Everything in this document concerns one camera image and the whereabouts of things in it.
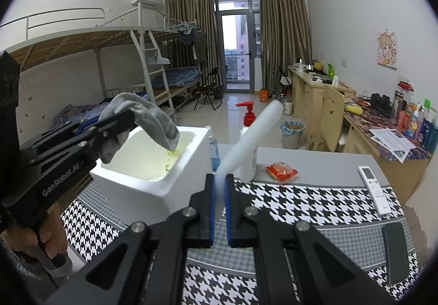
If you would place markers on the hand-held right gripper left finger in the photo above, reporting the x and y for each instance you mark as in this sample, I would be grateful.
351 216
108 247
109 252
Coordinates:
210 216

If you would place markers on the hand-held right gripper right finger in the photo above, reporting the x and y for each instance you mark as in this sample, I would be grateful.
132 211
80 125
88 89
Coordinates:
231 216

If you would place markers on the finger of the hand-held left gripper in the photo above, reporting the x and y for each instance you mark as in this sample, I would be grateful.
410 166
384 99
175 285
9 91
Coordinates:
87 125
109 128

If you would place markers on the gray sock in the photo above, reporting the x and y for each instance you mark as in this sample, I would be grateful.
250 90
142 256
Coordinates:
154 120

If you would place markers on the yellow foam fruit net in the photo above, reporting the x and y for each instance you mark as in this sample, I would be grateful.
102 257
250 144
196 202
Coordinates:
171 152

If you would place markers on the white foam box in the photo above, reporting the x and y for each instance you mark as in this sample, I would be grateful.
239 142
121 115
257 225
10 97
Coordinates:
137 195

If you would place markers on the white foam lid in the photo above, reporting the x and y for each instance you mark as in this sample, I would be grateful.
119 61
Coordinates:
246 140

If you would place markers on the person's left forearm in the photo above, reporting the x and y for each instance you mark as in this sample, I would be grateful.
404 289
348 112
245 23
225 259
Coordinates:
20 260

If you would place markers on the person's left hand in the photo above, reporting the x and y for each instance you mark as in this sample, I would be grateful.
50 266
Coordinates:
53 229

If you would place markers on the blue spray bottle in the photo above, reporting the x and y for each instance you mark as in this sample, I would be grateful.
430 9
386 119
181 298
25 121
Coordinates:
214 154

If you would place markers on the red snack packet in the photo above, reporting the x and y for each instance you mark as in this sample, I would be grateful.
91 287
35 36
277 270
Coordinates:
281 172

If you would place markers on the black white houndstooth mat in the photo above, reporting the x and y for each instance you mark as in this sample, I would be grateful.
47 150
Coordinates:
308 199

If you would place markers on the white metal bunk bed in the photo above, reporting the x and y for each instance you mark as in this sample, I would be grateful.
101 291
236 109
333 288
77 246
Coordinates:
181 77
68 43

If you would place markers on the white lotion bottle red pump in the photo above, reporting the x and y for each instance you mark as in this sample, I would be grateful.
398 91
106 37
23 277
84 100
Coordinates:
249 118

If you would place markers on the trash bin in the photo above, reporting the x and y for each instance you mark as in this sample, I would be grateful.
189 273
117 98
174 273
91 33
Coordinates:
292 137

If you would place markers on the hanging dark clothes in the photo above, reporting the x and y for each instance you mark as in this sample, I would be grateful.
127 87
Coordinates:
191 41

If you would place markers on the white mug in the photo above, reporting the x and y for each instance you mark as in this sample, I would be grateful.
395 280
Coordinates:
288 108

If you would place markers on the brown curtain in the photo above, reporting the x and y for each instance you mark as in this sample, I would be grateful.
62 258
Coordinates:
191 38
284 38

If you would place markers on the orange container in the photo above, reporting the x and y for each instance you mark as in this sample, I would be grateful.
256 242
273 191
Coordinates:
264 95

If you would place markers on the wooden desk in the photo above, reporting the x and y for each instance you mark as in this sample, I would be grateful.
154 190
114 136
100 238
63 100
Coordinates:
362 151
301 99

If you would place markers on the wooden chair smiley back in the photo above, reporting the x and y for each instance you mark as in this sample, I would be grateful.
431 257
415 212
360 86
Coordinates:
333 120

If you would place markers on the white remote control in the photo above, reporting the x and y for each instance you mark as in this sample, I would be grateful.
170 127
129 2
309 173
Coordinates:
374 190

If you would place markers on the glass balcony door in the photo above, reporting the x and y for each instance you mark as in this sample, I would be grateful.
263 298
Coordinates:
237 41

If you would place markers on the yellow object on desk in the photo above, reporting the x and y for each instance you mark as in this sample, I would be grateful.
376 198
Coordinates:
353 109

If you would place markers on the steel pot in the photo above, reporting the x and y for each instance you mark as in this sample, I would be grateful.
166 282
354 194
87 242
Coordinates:
301 66

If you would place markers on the black smartphone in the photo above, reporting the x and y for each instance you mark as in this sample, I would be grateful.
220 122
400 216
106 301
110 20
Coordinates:
395 253

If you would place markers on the yellow bag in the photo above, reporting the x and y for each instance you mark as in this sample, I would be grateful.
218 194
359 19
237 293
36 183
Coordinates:
318 65

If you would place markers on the green bottle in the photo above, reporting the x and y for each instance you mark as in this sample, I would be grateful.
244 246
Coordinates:
330 71

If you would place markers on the printed papers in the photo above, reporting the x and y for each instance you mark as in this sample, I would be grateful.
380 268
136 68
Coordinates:
391 142

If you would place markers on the black headphones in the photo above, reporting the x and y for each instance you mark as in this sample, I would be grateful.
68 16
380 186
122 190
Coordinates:
381 102

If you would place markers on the cluster of toiletry bottles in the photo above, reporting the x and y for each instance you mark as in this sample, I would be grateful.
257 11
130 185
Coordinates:
417 123

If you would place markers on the cartoon wall poster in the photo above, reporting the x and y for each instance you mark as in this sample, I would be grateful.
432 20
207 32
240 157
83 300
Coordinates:
387 48

